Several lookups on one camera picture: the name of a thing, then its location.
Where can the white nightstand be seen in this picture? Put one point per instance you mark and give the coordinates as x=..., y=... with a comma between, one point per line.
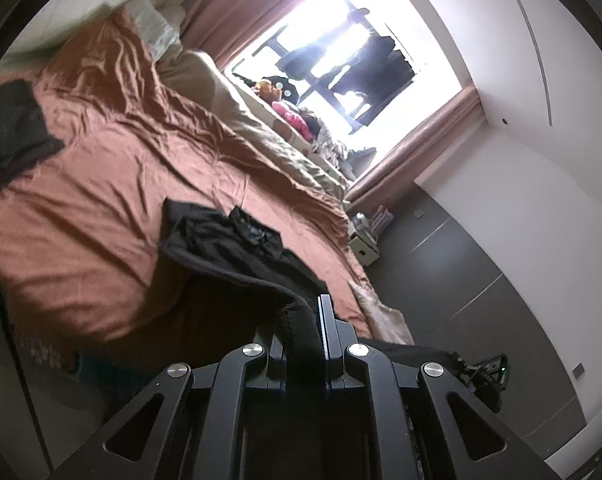
x=366, y=247

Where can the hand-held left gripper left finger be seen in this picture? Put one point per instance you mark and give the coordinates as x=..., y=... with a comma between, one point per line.
x=273, y=360

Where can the pile of clothes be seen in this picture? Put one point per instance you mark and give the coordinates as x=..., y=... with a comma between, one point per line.
x=338, y=147

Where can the pink curtain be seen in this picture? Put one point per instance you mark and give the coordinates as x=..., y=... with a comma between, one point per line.
x=416, y=145
x=261, y=5

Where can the white patterned pillow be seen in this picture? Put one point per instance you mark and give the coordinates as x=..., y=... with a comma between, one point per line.
x=156, y=27

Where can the white patterned cup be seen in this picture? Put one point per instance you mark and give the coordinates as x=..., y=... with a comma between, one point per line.
x=361, y=220

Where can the large dark hanging garment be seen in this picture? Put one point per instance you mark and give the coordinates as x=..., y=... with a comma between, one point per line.
x=376, y=70

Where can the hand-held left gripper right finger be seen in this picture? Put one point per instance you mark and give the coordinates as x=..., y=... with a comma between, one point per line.
x=327, y=330

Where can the small dark hanging garment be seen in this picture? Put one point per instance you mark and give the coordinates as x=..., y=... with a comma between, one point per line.
x=303, y=60

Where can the beige folded cloth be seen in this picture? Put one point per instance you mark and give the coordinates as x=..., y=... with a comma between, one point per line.
x=383, y=312

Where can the pink plush toy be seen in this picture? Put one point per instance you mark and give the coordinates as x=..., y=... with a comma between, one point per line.
x=293, y=117

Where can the orange-brown blanket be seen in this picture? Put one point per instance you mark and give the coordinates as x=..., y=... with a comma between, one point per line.
x=106, y=185

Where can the black cloth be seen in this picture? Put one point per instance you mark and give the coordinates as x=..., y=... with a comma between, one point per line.
x=16, y=130

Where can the black button-up shirt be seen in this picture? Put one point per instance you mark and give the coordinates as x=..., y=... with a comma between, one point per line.
x=221, y=245

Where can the cream padded headboard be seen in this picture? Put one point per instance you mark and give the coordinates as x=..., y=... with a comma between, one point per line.
x=76, y=5

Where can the beige duvet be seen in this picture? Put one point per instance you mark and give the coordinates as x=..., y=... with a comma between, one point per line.
x=261, y=125

